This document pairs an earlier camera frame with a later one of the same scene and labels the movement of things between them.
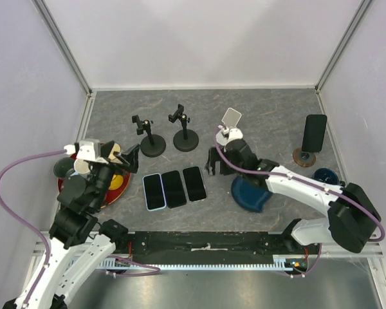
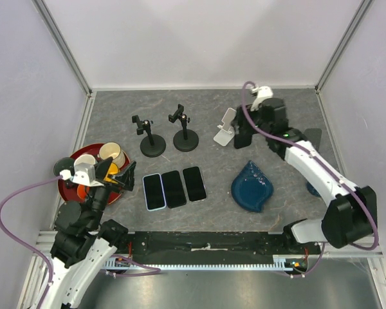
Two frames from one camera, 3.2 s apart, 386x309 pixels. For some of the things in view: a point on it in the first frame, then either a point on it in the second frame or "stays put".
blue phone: (194, 183) stays put
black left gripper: (130, 158) → (125, 179)
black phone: (174, 189) stays put
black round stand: (184, 140) stays put
